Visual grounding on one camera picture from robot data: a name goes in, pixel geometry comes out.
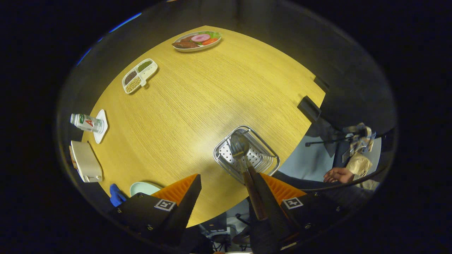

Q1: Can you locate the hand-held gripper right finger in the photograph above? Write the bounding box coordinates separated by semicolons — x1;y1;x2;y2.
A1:
249;169;348;253

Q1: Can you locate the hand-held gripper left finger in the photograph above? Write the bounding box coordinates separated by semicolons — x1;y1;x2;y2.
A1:
109;174;202;244

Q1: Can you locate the fork with wooden handle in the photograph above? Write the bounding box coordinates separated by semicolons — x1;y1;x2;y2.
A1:
229;138;268;221

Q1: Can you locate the pale green plate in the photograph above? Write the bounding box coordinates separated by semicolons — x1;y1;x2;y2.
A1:
130;181;163;197

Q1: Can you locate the blue folded towel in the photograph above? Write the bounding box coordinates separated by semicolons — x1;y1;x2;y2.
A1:
109;183;127;207

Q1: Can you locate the white toaster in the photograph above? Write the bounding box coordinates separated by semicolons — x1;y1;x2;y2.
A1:
69;140;103;183

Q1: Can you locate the black table clamp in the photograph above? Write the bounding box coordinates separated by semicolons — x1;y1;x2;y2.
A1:
297;96;322;122
314;76;330;93

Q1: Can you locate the white square coaster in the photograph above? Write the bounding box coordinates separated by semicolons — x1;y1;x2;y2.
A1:
94;109;108;144

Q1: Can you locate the white drink bottle green cap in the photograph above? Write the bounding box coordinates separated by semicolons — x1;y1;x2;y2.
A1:
70;113;105;134

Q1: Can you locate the white divided tray of beans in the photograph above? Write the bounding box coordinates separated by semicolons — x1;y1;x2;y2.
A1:
122;58;158;94

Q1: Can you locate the oval plate of food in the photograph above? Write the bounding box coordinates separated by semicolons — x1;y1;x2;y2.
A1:
172;31;222;53

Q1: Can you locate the metal wire basket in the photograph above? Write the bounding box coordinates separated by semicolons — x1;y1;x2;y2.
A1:
213;125;281;184

